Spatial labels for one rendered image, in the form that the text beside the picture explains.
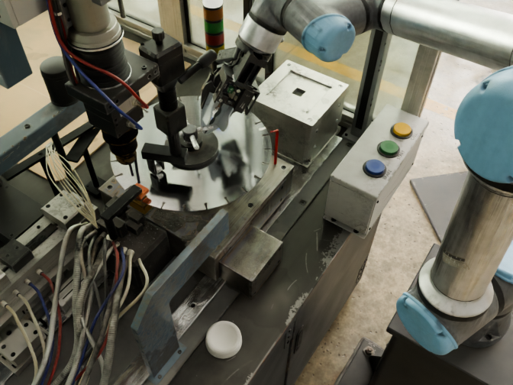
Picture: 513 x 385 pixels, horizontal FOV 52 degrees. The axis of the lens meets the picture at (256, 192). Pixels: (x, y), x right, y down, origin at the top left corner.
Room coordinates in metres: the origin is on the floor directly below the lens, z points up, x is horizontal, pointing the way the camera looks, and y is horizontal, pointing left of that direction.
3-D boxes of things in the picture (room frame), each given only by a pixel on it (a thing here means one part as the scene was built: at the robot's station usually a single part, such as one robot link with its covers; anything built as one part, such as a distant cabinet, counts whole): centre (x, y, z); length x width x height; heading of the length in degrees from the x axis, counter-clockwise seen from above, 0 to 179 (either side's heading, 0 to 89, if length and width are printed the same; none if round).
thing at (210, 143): (0.77, 0.13, 0.96); 0.11 x 0.11 x 0.03
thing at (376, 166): (0.77, -0.25, 0.90); 0.04 x 0.04 x 0.02
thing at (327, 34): (0.78, -0.11, 1.24); 0.11 x 0.11 x 0.08; 35
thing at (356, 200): (0.83, -0.28, 0.82); 0.28 x 0.11 x 0.15; 147
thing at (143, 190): (0.60, 0.24, 0.95); 0.10 x 0.03 x 0.07; 147
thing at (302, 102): (1.01, -0.10, 0.82); 0.18 x 0.18 x 0.15; 57
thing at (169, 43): (0.69, 0.15, 1.17); 0.06 x 0.05 x 0.20; 138
